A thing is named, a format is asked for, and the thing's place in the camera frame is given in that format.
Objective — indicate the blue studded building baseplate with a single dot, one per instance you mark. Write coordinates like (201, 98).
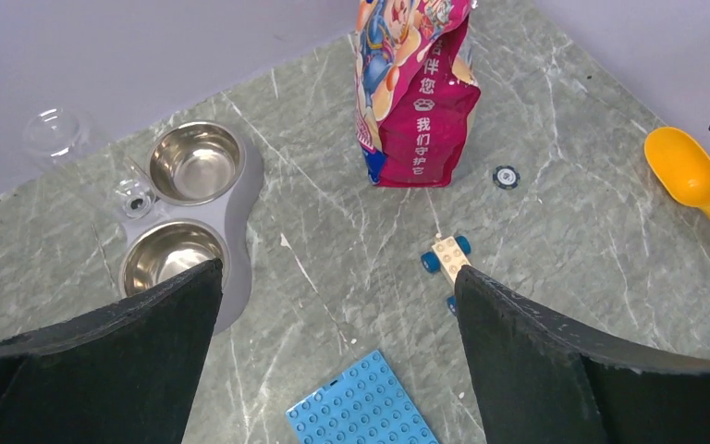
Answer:
(364, 404)

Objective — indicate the steel bowl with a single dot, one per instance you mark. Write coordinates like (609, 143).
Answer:
(166, 250)
(195, 163)

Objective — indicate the pink pet food bag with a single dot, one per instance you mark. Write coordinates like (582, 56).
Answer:
(415, 90)

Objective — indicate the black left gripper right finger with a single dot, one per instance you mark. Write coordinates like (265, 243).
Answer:
(542, 377)

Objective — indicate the dark poker chip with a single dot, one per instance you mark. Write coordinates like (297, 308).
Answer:
(506, 177)

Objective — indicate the yellow plastic scoop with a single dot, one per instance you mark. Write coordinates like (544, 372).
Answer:
(681, 165)

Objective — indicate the near steel bowl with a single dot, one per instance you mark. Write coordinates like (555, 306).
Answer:
(166, 250)

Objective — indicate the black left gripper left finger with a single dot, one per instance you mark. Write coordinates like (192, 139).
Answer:
(124, 373)

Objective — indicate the far steel bowl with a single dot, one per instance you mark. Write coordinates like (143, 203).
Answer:
(195, 163)

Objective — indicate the beige toy car blue wheels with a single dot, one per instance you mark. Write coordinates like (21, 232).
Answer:
(447, 255)

